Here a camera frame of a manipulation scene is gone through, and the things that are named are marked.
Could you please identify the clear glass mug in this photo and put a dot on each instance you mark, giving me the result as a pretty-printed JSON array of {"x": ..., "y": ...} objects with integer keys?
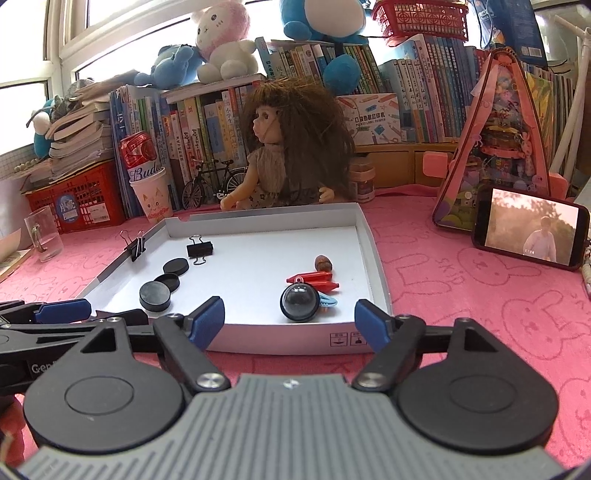
[{"x": 46, "y": 244}]

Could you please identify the pink bunny print towel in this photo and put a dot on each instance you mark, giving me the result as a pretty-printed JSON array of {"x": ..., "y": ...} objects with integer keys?
[{"x": 461, "y": 323}]

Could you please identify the row of upright books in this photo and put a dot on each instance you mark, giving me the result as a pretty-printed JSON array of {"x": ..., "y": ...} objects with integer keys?
[{"x": 415, "y": 101}]

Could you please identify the pink triangular pencil case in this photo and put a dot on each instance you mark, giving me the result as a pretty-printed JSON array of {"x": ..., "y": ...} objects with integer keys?
[{"x": 503, "y": 138}]

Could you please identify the pink white bunny plush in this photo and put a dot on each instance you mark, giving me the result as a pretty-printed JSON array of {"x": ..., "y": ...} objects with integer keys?
[{"x": 221, "y": 32}]

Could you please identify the stack of lying books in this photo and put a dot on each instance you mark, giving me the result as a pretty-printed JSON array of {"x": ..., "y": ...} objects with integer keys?
[{"x": 78, "y": 143}]

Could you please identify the blue white round plush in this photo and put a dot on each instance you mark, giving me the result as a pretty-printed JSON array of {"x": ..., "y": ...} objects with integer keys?
[{"x": 41, "y": 138}]

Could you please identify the white paper cup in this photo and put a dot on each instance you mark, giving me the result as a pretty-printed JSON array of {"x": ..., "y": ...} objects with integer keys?
[{"x": 152, "y": 198}]

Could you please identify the large blue plush toy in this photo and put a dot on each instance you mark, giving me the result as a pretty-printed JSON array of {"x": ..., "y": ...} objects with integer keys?
[{"x": 323, "y": 18}]

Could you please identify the white grid board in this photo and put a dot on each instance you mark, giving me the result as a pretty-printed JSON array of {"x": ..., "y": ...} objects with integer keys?
[{"x": 14, "y": 159}]

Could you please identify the small lidded jar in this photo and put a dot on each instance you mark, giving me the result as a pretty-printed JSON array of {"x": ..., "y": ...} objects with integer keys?
[{"x": 362, "y": 184}]

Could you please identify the brown acorn nut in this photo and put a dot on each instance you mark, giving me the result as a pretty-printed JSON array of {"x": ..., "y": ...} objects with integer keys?
[{"x": 323, "y": 264}]

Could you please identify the black miniature bicycle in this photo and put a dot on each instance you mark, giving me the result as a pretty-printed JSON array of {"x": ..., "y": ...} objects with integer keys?
[{"x": 191, "y": 194}]

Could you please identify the large blue hair clip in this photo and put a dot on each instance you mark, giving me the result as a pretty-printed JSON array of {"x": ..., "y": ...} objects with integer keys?
[{"x": 328, "y": 302}]

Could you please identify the red drink can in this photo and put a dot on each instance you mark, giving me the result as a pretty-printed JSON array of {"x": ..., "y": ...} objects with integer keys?
[{"x": 138, "y": 150}]

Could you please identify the brown-haired doll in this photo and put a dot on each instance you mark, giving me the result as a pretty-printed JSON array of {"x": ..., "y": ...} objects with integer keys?
[{"x": 304, "y": 138}]

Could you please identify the thick black round puck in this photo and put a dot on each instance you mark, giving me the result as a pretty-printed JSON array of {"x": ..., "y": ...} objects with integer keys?
[{"x": 155, "y": 295}]

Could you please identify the wooden drawer organiser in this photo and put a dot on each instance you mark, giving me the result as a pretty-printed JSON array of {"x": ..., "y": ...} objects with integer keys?
[{"x": 397, "y": 166}]

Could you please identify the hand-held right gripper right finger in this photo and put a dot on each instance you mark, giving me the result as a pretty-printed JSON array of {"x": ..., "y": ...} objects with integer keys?
[{"x": 373, "y": 323}]

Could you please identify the black binder clip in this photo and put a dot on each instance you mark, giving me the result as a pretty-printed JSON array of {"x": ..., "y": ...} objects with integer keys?
[
  {"x": 138, "y": 249},
  {"x": 201, "y": 249}
]

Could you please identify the red plastic crate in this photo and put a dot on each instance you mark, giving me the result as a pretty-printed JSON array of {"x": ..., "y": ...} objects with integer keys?
[{"x": 87, "y": 198}]

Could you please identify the clear dome black base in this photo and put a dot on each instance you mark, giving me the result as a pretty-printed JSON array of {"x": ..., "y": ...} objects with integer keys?
[{"x": 299, "y": 302}]

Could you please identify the black smartphone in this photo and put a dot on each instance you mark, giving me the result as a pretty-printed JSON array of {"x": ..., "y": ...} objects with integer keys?
[{"x": 531, "y": 226}]

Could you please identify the small blue bear plush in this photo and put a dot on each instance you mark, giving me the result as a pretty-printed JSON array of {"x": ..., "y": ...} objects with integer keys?
[{"x": 171, "y": 64}]

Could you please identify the white cardboard box tray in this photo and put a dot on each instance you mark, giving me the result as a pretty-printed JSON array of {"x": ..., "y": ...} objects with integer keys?
[{"x": 258, "y": 249}]

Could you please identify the red plastic crayon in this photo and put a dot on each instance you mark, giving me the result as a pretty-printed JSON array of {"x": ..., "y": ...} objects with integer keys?
[
  {"x": 330, "y": 286},
  {"x": 309, "y": 277}
]

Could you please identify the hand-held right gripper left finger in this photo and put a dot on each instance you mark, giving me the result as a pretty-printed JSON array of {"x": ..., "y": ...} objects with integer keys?
[{"x": 205, "y": 321}]

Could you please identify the white illustrated carton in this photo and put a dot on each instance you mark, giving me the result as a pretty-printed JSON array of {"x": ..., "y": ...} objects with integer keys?
[{"x": 369, "y": 120}]

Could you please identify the red mesh basket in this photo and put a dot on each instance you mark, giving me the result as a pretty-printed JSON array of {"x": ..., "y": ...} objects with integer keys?
[{"x": 425, "y": 21}]

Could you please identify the shallow black round lid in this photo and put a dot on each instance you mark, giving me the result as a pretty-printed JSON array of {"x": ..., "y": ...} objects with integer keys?
[{"x": 167, "y": 280}]

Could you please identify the dark blue box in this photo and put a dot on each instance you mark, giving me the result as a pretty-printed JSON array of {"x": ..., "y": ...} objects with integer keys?
[{"x": 508, "y": 27}]

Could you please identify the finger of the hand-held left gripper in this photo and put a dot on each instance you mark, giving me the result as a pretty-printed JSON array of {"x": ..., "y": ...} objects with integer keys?
[
  {"x": 131, "y": 317},
  {"x": 64, "y": 310}
]

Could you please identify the row of picture books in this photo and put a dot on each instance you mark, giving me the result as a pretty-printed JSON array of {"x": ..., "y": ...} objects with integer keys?
[{"x": 545, "y": 106}]

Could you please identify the white pipe rack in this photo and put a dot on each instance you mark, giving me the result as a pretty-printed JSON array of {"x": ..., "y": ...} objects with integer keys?
[{"x": 579, "y": 92}]

